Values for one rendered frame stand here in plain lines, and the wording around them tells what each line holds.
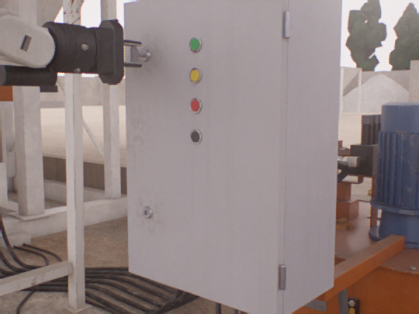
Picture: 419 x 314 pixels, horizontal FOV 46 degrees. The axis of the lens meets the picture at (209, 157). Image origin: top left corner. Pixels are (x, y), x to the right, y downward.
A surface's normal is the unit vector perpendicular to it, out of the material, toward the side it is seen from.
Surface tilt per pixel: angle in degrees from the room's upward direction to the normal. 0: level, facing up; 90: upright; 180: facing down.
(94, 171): 90
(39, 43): 100
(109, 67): 90
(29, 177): 90
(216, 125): 90
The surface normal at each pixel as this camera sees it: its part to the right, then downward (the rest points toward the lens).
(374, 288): -0.59, 0.10
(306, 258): 0.76, 0.07
